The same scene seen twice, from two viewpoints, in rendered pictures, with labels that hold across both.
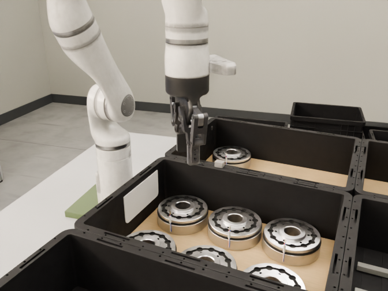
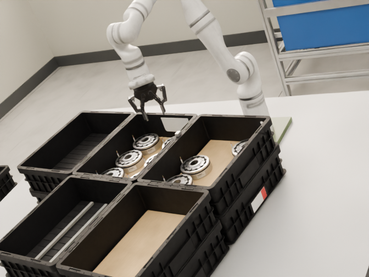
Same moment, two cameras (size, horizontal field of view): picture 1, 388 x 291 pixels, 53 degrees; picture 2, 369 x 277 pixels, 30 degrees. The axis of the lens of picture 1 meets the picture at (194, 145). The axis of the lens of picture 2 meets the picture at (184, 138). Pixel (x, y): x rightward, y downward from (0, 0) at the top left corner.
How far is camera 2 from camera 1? 2.59 m
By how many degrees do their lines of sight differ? 95
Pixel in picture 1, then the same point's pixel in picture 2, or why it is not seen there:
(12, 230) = (238, 111)
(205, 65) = (130, 78)
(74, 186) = (294, 110)
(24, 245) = not seen: hidden behind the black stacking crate
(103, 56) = (206, 42)
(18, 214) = not seen: hidden behind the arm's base
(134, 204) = (170, 125)
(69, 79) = not seen: outside the picture
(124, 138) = (241, 94)
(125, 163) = (244, 110)
